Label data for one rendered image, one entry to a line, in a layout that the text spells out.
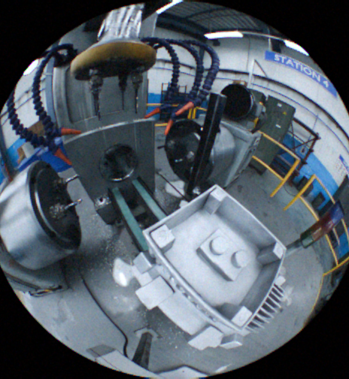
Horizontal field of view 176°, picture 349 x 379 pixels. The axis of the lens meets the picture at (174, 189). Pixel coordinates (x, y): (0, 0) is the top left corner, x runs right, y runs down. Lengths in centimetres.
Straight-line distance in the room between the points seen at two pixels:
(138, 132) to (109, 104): 17
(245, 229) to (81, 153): 41
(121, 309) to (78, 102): 70
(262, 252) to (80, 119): 56
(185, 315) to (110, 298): 34
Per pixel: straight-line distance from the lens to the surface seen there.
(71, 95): 48
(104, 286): 48
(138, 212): 46
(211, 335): 19
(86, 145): 37
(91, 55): 23
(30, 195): 26
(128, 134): 38
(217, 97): 21
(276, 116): 311
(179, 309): 17
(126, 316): 48
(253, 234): 15
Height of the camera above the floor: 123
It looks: 46 degrees down
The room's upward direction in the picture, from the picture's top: 9 degrees clockwise
